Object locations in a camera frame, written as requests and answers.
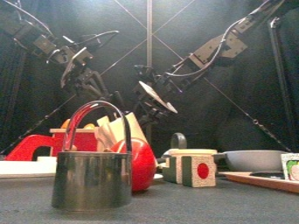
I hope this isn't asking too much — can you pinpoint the white card with apple picture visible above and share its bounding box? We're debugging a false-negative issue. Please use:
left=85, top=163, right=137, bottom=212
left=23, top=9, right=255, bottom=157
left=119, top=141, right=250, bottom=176
left=281, top=152, right=299, bottom=182

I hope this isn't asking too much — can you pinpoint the red wooden knife block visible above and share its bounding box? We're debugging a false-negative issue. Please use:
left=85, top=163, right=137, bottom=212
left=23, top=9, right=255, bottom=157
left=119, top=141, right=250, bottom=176
left=50, top=128, right=99, bottom=157

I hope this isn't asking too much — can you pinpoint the black slanted frame pole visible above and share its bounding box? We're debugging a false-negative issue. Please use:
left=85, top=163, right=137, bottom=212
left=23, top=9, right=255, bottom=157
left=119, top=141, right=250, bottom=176
left=268, top=16, right=299, bottom=153

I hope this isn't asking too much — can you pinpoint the shiny metal pot with handle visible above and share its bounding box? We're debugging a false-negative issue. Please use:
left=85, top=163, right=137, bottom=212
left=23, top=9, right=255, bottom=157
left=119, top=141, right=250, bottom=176
left=51, top=100, right=135, bottom=212

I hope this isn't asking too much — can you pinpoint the vertical metal frame pole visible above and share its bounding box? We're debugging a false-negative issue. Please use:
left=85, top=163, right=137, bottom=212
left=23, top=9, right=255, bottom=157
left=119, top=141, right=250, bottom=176
left=146, top=0, right=155, bottom=68

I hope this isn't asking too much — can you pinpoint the wooden tray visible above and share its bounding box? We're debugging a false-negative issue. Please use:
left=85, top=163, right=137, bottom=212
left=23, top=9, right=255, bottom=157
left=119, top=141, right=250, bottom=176
left=219, top=171, right=299, bottom=194

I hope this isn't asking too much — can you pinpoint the speckled block with red dot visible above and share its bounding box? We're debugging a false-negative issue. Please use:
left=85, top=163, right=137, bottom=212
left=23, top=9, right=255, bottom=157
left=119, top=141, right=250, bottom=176
left=181, top=155, right=218, bottom=188

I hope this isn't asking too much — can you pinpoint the cream lid with black handle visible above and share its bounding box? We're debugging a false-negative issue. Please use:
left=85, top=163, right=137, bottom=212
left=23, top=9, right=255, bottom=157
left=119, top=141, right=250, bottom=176
left=161, top=132, right=219, bottom=160

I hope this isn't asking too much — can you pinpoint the glossy red toy apple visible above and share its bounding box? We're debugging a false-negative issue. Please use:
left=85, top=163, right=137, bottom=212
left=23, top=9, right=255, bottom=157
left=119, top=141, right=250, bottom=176
left=111, top=137, right=158, bottom=193

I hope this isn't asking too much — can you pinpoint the speckled block with green side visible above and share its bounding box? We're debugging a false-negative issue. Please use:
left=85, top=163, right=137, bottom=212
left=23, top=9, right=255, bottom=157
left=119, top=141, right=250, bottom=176
left=162, top=156, right=185, bottom=185

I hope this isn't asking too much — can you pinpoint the grey toy frying pan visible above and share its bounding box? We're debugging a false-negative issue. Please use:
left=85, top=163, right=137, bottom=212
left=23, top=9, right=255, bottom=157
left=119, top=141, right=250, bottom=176
left=213, top=150, right=290, bottom=172

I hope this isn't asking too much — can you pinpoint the orange toy food piece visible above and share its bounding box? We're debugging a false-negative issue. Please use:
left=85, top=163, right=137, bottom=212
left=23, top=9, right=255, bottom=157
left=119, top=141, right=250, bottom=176
left=61, top=118, right=98, bottom=130

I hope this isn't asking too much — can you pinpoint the red toy handle piece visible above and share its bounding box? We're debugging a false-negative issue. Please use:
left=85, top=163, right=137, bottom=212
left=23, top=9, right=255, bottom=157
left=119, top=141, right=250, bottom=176
left=5, top=134, right=66, bottom=162

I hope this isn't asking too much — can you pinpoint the white flat board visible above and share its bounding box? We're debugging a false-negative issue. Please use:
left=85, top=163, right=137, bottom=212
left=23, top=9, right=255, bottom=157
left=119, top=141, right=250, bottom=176
left=0, top=156, right=59, bottom=179

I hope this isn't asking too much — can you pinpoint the wooden toy knife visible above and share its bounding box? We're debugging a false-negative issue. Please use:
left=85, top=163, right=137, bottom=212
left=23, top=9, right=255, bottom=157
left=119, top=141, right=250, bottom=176
left=95, top=115, right=118, bottom=152

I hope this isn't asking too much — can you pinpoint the black flat item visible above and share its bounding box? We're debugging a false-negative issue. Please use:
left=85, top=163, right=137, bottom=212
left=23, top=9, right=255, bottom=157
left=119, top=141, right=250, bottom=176
left=249, top=171, right=286, bottom=180

